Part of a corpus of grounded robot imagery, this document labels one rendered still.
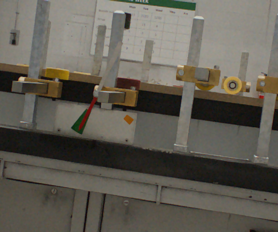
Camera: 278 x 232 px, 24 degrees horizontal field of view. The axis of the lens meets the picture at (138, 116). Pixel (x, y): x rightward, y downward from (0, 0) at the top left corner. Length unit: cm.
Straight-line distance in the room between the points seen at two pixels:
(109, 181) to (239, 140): 47
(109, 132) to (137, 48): 724
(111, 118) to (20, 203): 56
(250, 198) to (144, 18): 735
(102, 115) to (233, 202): 49
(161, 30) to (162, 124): 702
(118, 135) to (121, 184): 16
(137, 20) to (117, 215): 709
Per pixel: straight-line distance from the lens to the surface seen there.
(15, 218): 244
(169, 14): 926
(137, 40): 927
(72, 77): 227
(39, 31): 212
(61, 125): 208
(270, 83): 202
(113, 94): 183
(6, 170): 218
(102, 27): 319
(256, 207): 208
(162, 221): 233
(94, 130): 206
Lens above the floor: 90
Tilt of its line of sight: 3 degrees down
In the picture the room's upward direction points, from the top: 8 degrees clockwise
